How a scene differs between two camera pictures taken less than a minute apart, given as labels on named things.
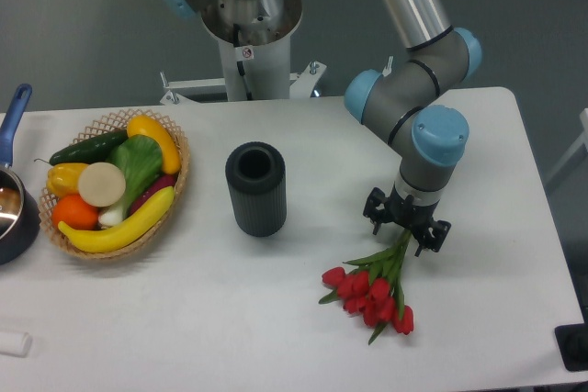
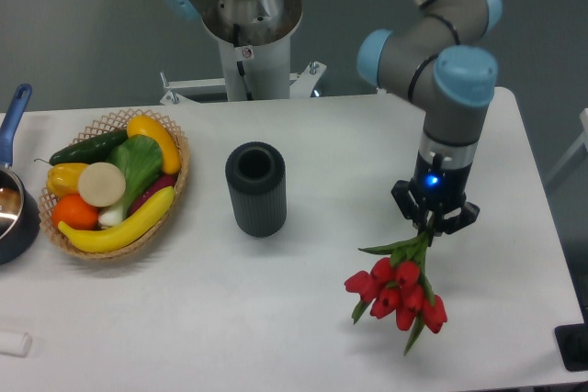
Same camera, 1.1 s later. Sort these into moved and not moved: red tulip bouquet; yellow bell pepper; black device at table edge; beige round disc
Moved: red tulip bouquet
Not moved: beige round disc; black device at table edge; yellow bell pepper
